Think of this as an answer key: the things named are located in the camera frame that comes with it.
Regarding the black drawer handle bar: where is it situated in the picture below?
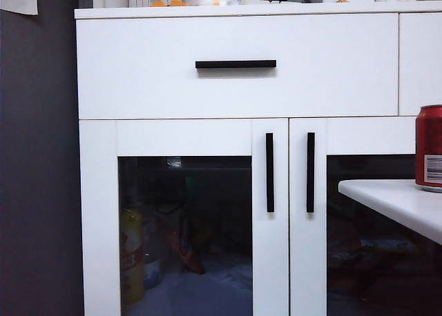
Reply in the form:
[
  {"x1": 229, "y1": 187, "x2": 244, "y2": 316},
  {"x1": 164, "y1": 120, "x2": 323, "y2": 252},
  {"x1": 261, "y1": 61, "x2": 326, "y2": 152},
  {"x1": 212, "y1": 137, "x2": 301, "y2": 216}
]
[{"x1": 195, "y1": 59, "x2": 278, "y2": 70}]

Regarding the narrow white drawer front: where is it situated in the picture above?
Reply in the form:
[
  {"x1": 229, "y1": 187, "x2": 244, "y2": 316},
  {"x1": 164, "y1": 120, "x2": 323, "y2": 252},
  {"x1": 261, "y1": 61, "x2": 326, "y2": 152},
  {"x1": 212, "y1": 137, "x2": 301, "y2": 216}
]
[{"x1": 398, "y1": 12, "x2": 442, "y2": 117}]

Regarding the black door handle bar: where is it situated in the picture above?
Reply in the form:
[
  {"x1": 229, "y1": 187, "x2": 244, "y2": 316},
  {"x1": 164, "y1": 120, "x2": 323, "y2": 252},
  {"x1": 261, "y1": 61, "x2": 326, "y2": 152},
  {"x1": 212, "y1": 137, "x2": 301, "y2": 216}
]
[
  {"x1": 306, "y1": 132, "x2": 316, "y2": 214},
  {"x1": 265, "y1": 132, "x2": 276, "y2": 214}
]

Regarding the orange cloth package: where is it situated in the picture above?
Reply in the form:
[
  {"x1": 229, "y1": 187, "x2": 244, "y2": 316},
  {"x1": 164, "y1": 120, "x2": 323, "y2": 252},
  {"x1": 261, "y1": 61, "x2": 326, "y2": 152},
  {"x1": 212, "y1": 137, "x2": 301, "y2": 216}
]
[{"x1": 157, "y1": 212, "x2": 205, "y2": 275}]

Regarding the red beverage can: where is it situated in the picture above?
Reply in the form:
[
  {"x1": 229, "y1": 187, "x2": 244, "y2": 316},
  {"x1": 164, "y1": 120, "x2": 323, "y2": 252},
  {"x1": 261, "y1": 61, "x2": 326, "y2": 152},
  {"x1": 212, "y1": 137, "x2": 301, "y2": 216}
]
[{"x1": 414, "y1": 104, "x2": 442, "y2": 193}]

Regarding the wide white drawer front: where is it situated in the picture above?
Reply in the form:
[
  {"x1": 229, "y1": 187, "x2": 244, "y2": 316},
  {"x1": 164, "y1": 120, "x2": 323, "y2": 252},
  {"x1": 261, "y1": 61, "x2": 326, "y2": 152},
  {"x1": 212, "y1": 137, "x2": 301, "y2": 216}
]
[{"x1": 76, "y1": 14, "x2": 400, "y2": 120}]

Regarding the white glass cabinet door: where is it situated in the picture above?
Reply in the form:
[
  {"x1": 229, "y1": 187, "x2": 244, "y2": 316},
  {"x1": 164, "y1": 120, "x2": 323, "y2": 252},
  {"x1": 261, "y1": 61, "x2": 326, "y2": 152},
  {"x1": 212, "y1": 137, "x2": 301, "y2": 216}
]
[
  {"x1": 289, "y1": 117, "x2": 442, "y2": 316},
  {"x1": 79, "y1": 119, "x2": 289, "y2": 316}
]

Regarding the white cabinet body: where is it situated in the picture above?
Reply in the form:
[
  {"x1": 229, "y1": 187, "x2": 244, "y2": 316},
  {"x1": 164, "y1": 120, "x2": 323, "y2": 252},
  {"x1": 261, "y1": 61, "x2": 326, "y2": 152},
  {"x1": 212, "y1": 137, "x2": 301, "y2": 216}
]
[{"x1": 74, "y1": 0, "x2": 442, "y2": 316}]

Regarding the yellow detergent bottle green cap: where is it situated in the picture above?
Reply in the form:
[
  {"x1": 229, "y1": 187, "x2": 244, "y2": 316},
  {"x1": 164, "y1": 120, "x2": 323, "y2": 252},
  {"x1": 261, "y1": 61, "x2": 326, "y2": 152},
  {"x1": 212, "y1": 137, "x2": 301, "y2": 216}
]
[{"x1": 119, "y1": 207, "x2": 145, "y2": 306}]

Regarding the clear pump bottle blue label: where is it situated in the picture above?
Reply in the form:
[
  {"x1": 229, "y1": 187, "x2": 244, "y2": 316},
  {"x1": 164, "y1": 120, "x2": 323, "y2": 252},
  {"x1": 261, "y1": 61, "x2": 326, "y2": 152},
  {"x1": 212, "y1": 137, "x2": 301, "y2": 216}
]
[{"x1": 143, "y1": 250, "x2": 162, "y2": 289}]

